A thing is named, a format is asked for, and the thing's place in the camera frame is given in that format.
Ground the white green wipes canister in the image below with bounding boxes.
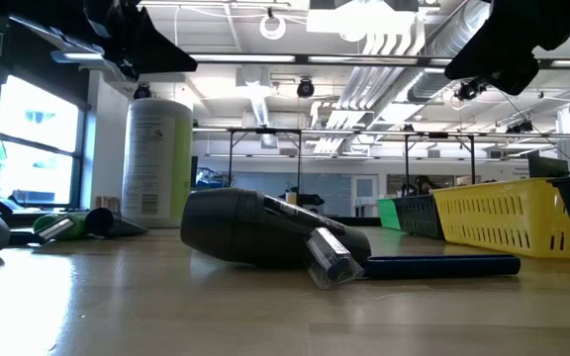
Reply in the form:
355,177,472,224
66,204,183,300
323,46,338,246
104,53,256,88
121,97,194,229

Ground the black frame stand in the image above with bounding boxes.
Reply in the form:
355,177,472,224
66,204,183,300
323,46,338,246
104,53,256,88
403,131,477,187
228,127,304,192

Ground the black beam with light strips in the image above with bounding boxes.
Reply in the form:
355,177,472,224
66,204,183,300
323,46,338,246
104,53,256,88
49,48,570,70

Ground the dark blue toiletry tube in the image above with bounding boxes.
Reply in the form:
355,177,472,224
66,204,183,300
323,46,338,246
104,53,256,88
84,207,148,238

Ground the dark monitor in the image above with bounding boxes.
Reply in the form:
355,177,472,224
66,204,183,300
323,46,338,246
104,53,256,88
527,149,569,179

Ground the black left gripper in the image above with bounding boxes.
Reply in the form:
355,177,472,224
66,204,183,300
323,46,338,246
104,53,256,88
0,0,198,83

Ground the person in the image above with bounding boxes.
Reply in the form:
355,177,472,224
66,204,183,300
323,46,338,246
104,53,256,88
413,175,442,197

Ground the yellow perforated basket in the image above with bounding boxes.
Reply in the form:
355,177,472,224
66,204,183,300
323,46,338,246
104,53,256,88
431,177,570,261

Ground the green perforated basket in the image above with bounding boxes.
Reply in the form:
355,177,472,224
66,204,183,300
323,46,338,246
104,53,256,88
377,197,404,231

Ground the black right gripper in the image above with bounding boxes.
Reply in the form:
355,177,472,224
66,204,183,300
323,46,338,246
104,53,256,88
445,0,570,96

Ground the black aluminium table frame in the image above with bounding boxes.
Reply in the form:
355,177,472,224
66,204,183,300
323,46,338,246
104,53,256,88
0,183,383,228

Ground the white cable coil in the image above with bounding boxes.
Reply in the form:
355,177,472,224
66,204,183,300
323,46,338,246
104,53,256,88
258,7,287,41

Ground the white door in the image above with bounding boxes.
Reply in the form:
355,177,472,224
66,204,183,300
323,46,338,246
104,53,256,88
351,173,379,218

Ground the green travel bottle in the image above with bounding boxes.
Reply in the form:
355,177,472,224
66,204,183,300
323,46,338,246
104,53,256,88
32,211,91,242

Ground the large window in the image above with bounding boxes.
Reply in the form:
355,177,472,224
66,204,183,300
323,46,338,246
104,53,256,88
0,73,88,209

